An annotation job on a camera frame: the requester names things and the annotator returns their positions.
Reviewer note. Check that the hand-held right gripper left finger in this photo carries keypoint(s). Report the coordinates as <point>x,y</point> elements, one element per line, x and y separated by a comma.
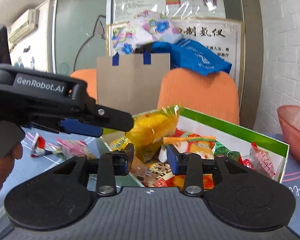
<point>127,158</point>

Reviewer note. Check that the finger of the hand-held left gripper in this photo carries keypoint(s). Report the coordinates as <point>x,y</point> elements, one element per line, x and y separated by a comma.
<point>80,128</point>
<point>110,118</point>

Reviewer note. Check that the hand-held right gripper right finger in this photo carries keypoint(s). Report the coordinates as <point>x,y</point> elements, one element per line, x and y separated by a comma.
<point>171,158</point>

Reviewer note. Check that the pile of mixed snacks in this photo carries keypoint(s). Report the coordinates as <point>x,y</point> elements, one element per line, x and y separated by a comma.
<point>197,147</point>

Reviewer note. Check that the yellow snack packet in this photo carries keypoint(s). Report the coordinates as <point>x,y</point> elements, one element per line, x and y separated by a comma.
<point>150,127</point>

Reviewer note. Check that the green cardboard box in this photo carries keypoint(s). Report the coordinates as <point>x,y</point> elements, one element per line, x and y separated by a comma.
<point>240,140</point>

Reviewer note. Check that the person's left hand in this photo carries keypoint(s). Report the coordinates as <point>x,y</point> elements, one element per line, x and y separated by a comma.
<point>0,175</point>

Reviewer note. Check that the pink snack packet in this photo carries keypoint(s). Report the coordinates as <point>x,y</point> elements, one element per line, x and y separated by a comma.
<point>72,146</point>

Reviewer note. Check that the brown paper bag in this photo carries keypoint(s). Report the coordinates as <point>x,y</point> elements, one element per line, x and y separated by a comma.
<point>132,85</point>

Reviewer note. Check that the orange chair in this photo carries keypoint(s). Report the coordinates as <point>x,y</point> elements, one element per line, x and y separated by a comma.
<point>197,92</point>
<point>85,85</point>

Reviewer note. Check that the small red and white packet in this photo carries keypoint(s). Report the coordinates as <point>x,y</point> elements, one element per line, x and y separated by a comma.
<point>40,146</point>

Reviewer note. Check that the white air conditioner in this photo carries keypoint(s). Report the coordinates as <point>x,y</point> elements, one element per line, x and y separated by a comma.
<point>22,27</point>

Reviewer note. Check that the floral fabric bag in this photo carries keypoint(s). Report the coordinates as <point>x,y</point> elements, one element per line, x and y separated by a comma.
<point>150,27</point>

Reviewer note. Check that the blue plastic bag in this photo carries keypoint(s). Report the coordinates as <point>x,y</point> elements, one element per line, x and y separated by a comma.
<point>197,55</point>

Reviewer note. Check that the pink glass bowl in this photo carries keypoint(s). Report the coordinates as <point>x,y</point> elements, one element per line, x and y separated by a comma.
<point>290,140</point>

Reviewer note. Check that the blue-grey tablecloth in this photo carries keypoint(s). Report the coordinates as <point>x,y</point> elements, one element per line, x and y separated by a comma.
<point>292,180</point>

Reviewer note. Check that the blue cartoon wall sticker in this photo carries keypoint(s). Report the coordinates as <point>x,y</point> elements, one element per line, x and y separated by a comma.
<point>26,61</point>

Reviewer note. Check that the framed wall poster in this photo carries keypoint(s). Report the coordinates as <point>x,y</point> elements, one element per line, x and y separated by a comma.
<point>215,32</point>

